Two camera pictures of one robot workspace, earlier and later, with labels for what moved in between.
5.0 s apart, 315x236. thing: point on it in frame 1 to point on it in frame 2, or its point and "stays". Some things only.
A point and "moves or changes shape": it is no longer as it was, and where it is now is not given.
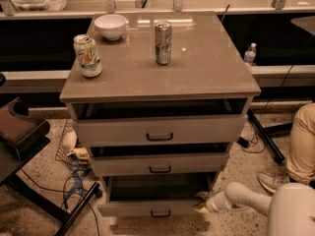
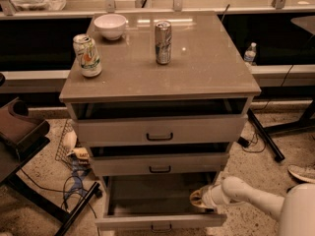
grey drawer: x=157 y=164 stays
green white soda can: x=88 y=55 stays
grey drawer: x=155 y=196 moves or changes shape
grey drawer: x=154 y=130 stays
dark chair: x=20 y=136 stays
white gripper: x=212 y=203 to x=208 y=198
